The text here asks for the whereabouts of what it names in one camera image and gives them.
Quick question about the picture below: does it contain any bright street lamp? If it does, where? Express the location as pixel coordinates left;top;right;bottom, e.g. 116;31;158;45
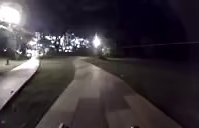
0;3;23;66

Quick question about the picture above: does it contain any pale side path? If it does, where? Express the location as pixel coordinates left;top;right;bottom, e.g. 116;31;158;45
0;57;41;118

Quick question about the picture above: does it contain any lit building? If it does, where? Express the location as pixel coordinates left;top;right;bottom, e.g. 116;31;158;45
25;31;93;58

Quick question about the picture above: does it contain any dark hedge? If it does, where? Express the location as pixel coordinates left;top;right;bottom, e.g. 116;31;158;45
111;40;199;63

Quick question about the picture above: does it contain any pale concrete slab path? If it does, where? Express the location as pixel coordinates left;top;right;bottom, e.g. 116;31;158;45
35;55;183;128

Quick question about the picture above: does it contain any dark grass strip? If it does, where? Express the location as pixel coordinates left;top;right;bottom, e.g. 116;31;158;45
0;55;80;128

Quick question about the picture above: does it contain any dark grass area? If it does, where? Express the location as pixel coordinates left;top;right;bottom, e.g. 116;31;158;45
85;55;199;128

